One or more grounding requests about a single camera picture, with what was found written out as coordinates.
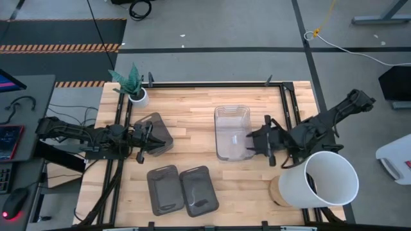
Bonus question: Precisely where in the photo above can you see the coiled black cable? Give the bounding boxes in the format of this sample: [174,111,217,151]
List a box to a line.
[128,0,152,22]

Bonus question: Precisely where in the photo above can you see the white floor cable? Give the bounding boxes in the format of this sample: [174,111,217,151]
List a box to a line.
[303,31,411,67]

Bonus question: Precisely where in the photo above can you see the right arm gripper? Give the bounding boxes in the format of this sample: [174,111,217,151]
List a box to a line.
[246,114,292,167]

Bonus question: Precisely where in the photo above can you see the black keyboard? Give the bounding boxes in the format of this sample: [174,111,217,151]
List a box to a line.
[0,163,15,195]

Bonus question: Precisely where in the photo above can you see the smoky grey plastic bin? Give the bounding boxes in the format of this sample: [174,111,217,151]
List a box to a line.
[179,165,220,218]
[133,112,175,157]
[146,164,186,216]

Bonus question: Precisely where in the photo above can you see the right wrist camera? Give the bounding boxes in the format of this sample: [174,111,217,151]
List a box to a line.
[272,126,287,139]

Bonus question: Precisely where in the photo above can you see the black computer mouse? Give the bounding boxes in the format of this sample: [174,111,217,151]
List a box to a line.
[1,187,30,221]

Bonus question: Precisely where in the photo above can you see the grey metal table leg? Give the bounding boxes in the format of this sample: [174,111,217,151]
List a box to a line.
[351,0,411,26]

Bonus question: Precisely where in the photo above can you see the black hazard-striped floor mat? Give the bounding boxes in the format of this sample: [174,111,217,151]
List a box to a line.
[0,18,128,88]

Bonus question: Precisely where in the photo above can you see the white plant pot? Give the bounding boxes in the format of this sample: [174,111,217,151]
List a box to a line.
[128,87,150,109]

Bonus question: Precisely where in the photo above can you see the grey desk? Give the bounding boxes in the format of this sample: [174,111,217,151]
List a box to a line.
[0,74,57,163]

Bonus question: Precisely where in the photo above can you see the thin black floor cable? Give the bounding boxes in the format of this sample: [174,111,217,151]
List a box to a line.
[86,0,116,70]

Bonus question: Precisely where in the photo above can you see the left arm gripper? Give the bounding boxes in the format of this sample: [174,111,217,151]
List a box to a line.
[130,121,168,164]

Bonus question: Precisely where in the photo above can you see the yellow cord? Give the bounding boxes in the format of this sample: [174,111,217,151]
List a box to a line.
[313,0,338,38]

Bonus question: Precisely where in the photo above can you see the computer monitor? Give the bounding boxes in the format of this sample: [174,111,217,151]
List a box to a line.
[0,68,28,94]

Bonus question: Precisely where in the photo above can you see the round cork base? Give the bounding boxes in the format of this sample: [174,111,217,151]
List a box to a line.
[268,175,292,207]

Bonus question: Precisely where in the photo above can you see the black aluminium table frame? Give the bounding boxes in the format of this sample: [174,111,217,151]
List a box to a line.
[76,80,347,227]

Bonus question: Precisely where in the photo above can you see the black flat panel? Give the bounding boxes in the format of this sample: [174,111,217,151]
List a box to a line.
[33,141,87,174]

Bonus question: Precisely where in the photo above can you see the large white cylinder bucket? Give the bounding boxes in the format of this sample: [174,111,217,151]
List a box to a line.
[277,150,360,209]

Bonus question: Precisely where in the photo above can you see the black cable on desk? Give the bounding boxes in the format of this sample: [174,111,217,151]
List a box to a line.
[0,95,37,125]

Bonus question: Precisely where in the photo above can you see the black box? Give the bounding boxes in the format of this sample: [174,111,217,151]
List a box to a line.
[378,65,411,102]

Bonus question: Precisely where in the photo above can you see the green artificial plant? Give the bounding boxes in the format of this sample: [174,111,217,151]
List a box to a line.
[108,62,144,97]

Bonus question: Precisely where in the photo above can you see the loose black cables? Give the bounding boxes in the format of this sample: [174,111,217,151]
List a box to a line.
[44,102,99,128]

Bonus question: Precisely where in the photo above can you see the red-edged tablet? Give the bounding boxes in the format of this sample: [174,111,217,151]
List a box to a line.
[0,124,26,161]

